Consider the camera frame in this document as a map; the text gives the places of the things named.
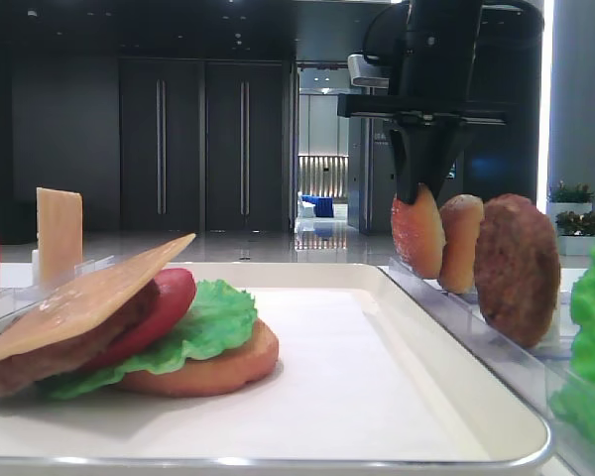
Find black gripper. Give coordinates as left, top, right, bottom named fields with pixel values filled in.
left=337, top=1, right=507, bottom=204

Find bun slice top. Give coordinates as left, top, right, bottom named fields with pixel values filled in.
left=391, top=183, right=445, bottom=279

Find upright brown meat patty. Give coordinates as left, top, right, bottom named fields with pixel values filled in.
left=474, top=193, right=561, bottom=348

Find green lettuce on tray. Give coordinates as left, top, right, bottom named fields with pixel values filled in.
left=37, top=280, right=258, bottom=400

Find upright green lettuce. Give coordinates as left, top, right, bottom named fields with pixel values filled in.
left=550, top=247, right=595, bottom=444

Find tomato slice on tray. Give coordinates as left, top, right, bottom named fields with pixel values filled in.
left=80, top=268, right=196, bottom=372

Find upright cheese slice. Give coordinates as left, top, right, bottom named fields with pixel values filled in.
left=36, top=187, right=83, bottom=285

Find cheese slice on tray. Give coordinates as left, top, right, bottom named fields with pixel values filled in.
left=0, top=233, right=195, bottom=361

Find brown meat patty on tray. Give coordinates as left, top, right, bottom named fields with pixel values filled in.
left=0, top=281, right=159, bottom=399

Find upright bun slice right rack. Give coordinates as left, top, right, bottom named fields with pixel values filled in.
left=438, top=194, right=484, bottom=295

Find potted plants in background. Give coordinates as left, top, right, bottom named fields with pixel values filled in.
left=546, top=181, right=595, bottom=257

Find white metal tray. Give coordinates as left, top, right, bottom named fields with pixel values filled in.
left=0, top=263, right=553, bottom=475

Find bottom bun on tray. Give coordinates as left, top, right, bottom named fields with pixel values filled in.
left=115, top=319, right=279, bottom=398

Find clear acrylic food rack right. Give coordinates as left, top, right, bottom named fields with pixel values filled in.
left=383, top=259, right=595, bottom=475

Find clear acrylic food rack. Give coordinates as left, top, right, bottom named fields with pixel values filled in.
left=383, top=259, right=595, bottom=475
left=0, top=249, right=121, bottom=334

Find clear acrylic food rack left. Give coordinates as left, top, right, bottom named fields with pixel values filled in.
left=0, top=249, right=121, bottom=334

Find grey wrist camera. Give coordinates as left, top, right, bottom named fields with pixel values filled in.
left=347, top=54, right=390, bottom=89

